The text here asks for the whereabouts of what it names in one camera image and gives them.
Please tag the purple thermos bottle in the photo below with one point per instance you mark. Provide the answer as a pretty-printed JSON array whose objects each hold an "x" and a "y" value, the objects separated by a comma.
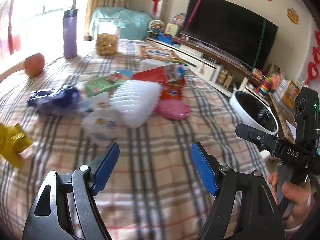
[{"x": 69, "y": 33}]

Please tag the rainbow stacking ring toy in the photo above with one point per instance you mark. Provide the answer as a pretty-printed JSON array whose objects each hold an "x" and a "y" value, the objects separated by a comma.
[{"x": 265, "y": 87}]

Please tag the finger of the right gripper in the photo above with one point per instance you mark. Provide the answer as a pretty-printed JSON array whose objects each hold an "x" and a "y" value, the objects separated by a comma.
[{"x": 264, "y": 140}]

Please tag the blue wrapper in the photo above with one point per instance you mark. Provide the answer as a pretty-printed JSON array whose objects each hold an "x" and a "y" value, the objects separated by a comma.
[{"x": 54, "y": 102}]

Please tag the white printed wrapper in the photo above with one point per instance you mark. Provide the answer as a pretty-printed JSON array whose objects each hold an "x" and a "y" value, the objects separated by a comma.
[{"x": 99, "y": 121}]

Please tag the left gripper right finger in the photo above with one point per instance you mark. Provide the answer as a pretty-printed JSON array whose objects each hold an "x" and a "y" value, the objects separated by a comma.
[{"x": 258, "y": 216}]

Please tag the white tissue pack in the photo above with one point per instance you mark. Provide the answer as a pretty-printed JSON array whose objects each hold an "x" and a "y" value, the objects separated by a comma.
[{"x": 151, "y": 63}]

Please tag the pink plastic piece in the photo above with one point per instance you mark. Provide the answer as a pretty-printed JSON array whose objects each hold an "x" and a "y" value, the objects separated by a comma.
[{"x": 172, "y": 109}]

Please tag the teal covered furniture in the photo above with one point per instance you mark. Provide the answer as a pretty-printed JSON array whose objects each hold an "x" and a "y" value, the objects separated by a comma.
[{"x": 133, "y": 24}]

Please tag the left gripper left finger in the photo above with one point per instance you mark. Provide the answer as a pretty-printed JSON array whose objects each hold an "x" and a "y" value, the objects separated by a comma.
[{"x": 49, "y": 216}]

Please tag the red carton box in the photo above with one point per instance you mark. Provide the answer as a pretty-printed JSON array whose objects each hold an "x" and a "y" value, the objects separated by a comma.
[{"x": 162, "y": 74}]

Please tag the white trash bin black liner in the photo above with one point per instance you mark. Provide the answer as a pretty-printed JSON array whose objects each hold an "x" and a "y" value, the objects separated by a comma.
[{"x": 253, "y": 112}]

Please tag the marble side counter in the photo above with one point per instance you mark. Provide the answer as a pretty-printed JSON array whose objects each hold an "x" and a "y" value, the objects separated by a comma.
[{"x": 286, "y": 123}]

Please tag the green snack box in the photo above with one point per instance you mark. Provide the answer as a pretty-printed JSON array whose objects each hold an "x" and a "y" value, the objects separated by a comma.
[{"x": 102, "y": 84}]

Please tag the orange snack bag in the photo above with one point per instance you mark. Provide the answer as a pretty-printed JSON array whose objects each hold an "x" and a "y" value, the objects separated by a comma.
[{"x": 172, "y": 90}]

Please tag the orange children's book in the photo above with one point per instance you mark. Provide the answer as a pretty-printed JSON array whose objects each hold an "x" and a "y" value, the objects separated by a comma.
[{"x": 148, "y": 52}]

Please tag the clear jar of snacks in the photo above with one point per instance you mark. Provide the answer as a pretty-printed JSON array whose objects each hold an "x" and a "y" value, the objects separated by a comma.
[{"x": 107, "y": 36}]

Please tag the plaid blanket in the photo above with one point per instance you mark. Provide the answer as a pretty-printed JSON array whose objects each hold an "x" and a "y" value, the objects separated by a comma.
[{"x": 154, "y": 191}]

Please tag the black television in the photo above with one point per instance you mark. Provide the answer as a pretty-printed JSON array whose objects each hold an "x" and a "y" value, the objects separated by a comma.
[{"x": 231, "y": 28}]

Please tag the toy ferris wheel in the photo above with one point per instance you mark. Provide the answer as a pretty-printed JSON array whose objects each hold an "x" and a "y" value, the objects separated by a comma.
[{"x": 155, "y": 27}]

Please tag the yellow toy box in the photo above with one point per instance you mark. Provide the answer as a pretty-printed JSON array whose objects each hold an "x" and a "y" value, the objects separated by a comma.
[{"x": 289, "y": 94}]

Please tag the yellow wrapper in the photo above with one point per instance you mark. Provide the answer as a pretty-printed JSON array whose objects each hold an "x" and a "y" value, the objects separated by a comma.
[{"x": 14, "y": 141}]

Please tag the right hand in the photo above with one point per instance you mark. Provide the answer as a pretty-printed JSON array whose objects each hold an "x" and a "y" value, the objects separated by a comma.
[{"x": 301, "y": 198}]

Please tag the white TV cabinet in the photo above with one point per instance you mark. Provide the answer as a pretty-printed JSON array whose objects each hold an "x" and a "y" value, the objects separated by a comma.
[{"x": 198, "y": 65}]

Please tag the red apple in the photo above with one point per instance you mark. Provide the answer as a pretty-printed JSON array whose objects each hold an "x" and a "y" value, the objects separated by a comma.
[{"x": 34, "y": 64}]

